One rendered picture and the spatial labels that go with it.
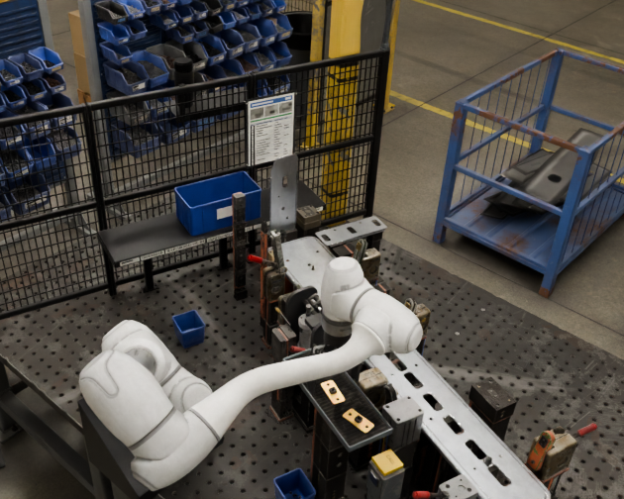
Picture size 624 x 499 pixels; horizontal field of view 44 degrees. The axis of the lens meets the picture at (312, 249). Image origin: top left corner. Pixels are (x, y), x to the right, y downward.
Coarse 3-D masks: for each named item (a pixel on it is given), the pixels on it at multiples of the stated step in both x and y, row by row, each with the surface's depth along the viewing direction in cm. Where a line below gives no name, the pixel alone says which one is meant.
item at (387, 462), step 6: (390, 450) 197; (372, 456) 196; (378, 456) 196; (384, 456) 196; (390, 456) 196; (396, 456) 196; (378, 462) 194; (384, 462) 194; (390, 462) 194; (396, 462) 194; (378, 468) 194; (384, 468) 193; (390, 468) 193; (396, 468) 193; (384, 474) 192
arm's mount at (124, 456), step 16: (80, 400) 231; (80, 416) 234; (96, 416) 231; (96, 432) 230; (96, 448) 236; (112, 448) 231; (96, 464) 243; (112, 464) 233; (128, 464) 232; (112, 480) 240; (128, 480) 230; (128, 496) 236; (144, 496) 232
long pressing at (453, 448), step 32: (288, 256) 290; (320, 256) 291; (320, 288) 275; (416, 352) 251; (448, 384) 240; (448, 416) 229; (448, 448) 219; (480, 448) 220; (480, 480) 211; (512, 480) 211
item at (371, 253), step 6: (366, 252) 286; (372, 252) 287; (378, 252) 287; (366, 258) 284; (372, 258) 285; (378, 258) 287; (366, 264) 285; (372, 264) 287; (378, 264) 289; (366, 270) 287; (372, 270) 290; (378, 270) 291; (366, 276) 289; (372, 276) 291; (372, 282) 293
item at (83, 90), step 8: (72, 16) 561; (72, 24) 566; (80, 24) 559; (72, 32) 570; (80, 32) 563; (72, 40) 575; (80, 40) 568; (80, 48) 572; (80, 56) 576; (80, 64) 581; (80, 72) 585; (80, 80) 590; (80, 88) 595; (88, 88) 588; (80, 96) 599; (88, 96) 593
